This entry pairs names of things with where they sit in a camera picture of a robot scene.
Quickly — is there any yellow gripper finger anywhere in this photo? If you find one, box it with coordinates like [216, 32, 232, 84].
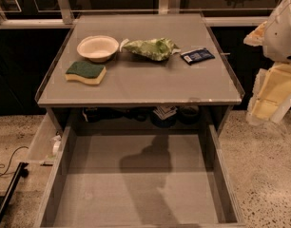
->
[243, 22, 266, 47]
[246, 63, 291, 125]

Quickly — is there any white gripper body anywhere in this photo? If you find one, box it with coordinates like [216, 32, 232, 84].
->
[262, 0, 291, 64]

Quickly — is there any green jalapeno chip bag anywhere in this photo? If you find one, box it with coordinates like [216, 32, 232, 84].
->
[119, 38, 181, 62]

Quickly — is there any open grey top drawer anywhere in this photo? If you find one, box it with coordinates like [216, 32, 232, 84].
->
[34, 125, 244, 228]

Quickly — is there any blue snack packet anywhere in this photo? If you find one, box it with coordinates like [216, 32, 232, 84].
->
[180, 47, 215, 65]

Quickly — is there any dark bowl inside cabinet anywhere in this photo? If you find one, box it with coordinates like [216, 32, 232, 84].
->
[178, 106, 200, 124]

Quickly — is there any white packet inside cabinet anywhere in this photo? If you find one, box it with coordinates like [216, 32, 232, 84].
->
[153, 106, 177, 120]

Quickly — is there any grey cabinet table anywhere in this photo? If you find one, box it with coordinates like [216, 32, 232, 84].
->
[36, 13, 243, 130]

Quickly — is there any white paper bowl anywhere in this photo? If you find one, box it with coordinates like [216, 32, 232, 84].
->
[77, 35, 119, 63]

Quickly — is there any green and yellow sponge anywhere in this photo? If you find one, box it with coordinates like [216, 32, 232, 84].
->
[65, 61, 107, 86]

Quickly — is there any black stand leg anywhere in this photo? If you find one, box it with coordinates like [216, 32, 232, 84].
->
[0, 162, 29, 223]

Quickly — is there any metal window rail frame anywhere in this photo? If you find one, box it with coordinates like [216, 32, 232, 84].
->
[0, 0, 282, 28]

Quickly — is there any black cable on floor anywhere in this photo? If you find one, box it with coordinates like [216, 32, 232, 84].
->
[0, 145, 29, 178]

